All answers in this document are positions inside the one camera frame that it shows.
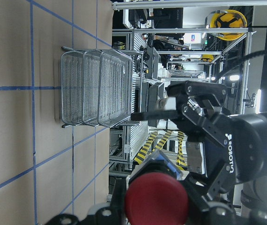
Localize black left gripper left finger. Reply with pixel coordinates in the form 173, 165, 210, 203
45, 203, 124, 225

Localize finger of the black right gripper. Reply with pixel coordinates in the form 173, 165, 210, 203
131, 110, 182, 120

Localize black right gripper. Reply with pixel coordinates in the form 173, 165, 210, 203
166, 81, 267, 193

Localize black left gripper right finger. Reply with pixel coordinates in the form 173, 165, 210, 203
182, 173, 237, 225

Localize red emergency stop button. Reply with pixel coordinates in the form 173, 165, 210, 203
124, 150, 190, 225

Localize yellow hard hat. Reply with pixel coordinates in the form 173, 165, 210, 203
205, 9, 247, 41

